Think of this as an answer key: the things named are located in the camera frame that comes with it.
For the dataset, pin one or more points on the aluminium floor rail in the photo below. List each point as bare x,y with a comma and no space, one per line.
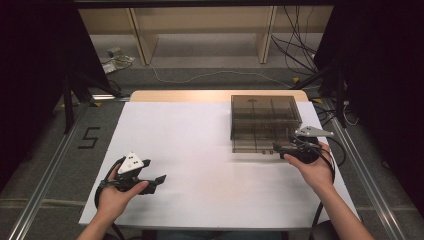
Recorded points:
43,186
366,186

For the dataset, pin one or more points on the dark rounded object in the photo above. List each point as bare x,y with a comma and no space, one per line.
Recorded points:
325,231

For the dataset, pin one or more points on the light wooden shelf unit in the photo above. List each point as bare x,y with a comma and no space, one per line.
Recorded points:
143,40

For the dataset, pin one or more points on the black metal frame bar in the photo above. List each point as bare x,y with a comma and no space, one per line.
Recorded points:
200,3

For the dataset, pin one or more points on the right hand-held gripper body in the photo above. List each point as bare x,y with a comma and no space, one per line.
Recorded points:
305,151

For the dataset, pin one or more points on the white power strip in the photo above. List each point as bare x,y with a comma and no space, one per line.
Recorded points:
108,68

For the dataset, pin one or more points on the grey power adapter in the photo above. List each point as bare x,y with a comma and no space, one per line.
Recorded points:
114,52

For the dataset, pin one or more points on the dark curtain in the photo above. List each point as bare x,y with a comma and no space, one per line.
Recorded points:
393,83
26,83

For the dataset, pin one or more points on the white board sheet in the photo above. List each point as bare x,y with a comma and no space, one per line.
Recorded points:
200,200

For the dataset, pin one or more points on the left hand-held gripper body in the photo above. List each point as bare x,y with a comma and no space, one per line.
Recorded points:
131,163

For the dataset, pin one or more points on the smoky transparent drawer cabinet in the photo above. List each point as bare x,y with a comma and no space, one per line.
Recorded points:
263,108

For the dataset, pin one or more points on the black metal stand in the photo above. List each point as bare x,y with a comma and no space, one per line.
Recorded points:
68,110
340,100

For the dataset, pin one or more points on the person's right hand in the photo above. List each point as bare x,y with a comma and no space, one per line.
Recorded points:
315,173

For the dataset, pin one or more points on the person's left hand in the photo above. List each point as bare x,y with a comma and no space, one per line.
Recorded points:
112,200

